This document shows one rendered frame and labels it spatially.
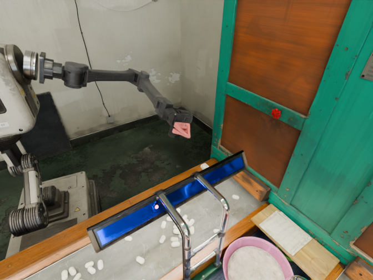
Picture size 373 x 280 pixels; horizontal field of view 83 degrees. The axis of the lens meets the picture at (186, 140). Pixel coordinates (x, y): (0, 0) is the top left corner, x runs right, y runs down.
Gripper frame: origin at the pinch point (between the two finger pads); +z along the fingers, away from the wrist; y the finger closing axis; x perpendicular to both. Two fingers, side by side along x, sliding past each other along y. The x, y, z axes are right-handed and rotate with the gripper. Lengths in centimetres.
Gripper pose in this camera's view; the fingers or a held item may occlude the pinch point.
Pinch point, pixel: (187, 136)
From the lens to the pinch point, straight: 80.6
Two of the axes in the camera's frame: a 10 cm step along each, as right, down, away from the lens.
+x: -8.5, -0.2, -5.3
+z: 4.3, 5.4, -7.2
